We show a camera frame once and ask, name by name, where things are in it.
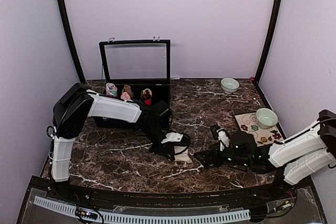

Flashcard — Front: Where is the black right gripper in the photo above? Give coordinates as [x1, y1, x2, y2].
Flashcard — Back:
[194, 142, 252, 169]

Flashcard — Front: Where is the white brown striped sock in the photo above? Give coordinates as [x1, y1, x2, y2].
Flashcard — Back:
[174, 152, 192, 164]

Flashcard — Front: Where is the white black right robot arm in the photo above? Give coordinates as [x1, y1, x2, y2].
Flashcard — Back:
[194, 110, 335, 200]

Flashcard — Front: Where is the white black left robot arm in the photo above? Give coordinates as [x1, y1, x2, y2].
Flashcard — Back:
[46, 83, 191, 201]

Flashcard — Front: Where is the floral patterned coaster tile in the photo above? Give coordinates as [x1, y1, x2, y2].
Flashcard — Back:
[234, 112, 284, 147]

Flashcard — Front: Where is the white cup on coaster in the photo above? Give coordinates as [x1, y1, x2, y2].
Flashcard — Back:
[256, 108, 278, 129]

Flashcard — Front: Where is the pale green ceramic bowl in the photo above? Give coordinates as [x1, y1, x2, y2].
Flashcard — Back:
[221, 78, 240, 94]

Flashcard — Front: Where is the black glass-lid sock box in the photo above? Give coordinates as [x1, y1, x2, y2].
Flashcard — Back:
[99, 39, 172, 129]

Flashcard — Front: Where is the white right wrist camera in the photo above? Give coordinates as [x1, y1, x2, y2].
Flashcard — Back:
[210, 124, 230, 152]

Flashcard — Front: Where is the black table edge rail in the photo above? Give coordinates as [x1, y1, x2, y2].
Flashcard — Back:
[28, 175, 313, 211]

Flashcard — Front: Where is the white slotted cable duct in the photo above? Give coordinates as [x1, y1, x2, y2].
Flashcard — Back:
[33, 196, 251, 224]

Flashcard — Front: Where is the black right frame post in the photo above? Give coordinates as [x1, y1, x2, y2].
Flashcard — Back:
[254, 0, 281, 85]

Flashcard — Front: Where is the black frame post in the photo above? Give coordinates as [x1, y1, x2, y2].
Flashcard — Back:
[254, 0, 281, 85]
[57, 0, 86, 83]

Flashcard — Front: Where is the black left frame post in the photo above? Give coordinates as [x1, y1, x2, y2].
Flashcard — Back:
[57, 0, 86, 83]

